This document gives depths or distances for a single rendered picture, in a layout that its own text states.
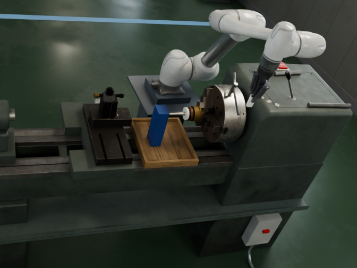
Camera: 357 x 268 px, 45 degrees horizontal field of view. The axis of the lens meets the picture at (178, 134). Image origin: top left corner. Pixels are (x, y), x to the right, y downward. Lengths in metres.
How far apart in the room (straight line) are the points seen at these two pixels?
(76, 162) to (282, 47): 1.07
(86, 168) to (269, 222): 1.30
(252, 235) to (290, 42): 1.43
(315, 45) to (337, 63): 3.53
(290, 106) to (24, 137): 1.38
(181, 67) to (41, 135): 1.01
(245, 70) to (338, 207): 1.84
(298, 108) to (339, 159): 2.16
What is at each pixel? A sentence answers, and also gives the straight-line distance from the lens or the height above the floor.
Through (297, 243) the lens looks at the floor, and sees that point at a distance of 3.45.
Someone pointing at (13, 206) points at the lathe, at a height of 0.68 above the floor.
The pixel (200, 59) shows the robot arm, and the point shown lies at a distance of 2.85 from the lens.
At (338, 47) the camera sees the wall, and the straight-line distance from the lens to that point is 5.51.
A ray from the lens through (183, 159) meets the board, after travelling 2.28.
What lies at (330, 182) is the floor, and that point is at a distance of 4.14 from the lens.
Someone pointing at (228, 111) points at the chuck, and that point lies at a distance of 2.23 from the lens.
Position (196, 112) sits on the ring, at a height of 1.11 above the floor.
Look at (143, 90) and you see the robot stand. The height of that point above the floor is 0.75.
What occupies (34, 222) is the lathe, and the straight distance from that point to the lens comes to 2.36.
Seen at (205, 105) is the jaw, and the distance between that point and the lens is 2.31.
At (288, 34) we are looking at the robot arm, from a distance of 1.88.
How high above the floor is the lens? 2.41
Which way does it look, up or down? 38 degrees down
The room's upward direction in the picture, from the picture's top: 17 degrees clockwise
